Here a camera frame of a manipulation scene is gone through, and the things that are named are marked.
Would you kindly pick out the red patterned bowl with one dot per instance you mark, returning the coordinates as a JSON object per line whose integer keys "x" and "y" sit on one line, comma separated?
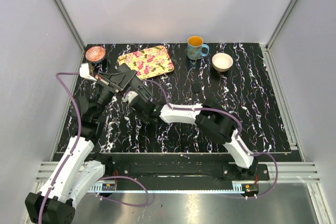
{"x": 95, "y": 54}

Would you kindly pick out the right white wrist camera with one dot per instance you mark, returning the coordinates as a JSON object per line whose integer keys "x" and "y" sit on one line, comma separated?
{"x": 129, "y": 96}

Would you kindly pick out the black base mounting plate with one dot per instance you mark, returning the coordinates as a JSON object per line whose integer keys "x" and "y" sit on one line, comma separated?
{"x": 216, "y": 165}

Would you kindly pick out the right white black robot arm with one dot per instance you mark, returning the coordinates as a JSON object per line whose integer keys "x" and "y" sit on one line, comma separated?
{"x": 218, "y": 125}

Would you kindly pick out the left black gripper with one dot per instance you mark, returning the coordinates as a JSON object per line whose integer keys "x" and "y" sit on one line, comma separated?
{"x": 122, "y": 79}

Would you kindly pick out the cream white bowl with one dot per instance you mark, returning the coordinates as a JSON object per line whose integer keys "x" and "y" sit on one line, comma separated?
{"x": 222, "y": 62}

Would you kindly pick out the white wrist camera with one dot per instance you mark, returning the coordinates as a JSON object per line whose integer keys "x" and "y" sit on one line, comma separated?
{"x": 129, "y": 96}
{"x": 86, "y": 71}

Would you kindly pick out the blue mug orange inside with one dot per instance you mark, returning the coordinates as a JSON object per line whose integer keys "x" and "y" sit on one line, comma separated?
{"x": 196, "y": 49}

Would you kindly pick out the white slotted cable duct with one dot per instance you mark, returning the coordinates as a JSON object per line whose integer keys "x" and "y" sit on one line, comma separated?
{"x": 102, "y": 187}

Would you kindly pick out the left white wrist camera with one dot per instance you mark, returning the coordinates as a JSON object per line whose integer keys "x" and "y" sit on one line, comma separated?
{"x": 86, "y": 71}

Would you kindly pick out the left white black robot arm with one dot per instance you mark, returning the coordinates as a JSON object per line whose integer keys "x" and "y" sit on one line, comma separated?
{"x": 76, "y": 172}

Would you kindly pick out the floral yellow pink tray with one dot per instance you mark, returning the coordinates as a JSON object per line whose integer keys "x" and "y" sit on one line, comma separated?
{"x": 148, "y": 63}

